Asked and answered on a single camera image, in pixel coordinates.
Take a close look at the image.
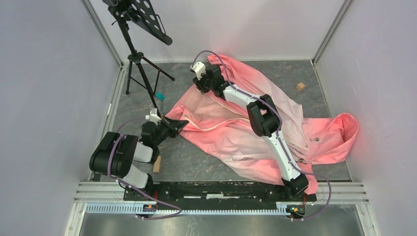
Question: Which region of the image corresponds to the white slotted cable duct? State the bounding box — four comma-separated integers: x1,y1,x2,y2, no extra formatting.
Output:
85,203,303,216

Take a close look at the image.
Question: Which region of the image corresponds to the small wooden cube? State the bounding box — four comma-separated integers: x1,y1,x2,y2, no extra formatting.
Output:
296,83,305,91

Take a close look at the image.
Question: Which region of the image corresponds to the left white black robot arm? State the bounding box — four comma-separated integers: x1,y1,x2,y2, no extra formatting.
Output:
89,117,189,201

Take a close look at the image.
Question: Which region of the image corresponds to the black perforated music stand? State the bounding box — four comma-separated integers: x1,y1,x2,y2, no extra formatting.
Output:
102,0,175,115

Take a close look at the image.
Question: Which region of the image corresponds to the pink zip jacket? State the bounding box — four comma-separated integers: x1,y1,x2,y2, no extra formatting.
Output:
167,55,359,194

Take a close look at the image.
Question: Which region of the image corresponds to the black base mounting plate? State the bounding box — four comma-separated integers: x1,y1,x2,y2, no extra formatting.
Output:
143,181,317,211

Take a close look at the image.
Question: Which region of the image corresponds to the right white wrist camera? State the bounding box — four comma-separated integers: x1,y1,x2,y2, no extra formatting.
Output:
190,61,206,80

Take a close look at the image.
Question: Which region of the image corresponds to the long wooden block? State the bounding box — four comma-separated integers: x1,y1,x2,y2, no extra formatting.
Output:
152,156,161,173

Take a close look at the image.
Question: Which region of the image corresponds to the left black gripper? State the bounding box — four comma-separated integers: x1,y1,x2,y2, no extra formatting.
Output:
153,115,189,147

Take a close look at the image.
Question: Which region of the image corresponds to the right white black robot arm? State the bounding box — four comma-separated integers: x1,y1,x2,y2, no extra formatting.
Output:
190,62,308,201

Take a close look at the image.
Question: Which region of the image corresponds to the small teal block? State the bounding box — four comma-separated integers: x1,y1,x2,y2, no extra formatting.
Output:
155,92,166,101

